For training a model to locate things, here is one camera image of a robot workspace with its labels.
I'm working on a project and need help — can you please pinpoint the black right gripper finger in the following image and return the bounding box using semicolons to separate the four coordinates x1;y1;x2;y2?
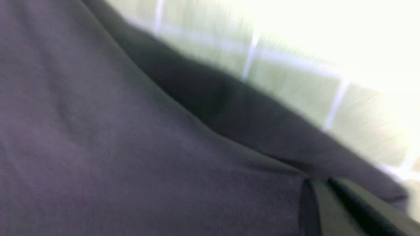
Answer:
298;178;420;236

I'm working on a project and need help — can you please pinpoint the light green checkered tablecloth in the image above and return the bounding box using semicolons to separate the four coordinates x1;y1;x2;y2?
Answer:
110;0;419;221

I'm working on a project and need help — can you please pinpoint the dark gray long-sleeve shirt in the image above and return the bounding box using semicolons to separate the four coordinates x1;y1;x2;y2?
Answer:
0;0;409;236

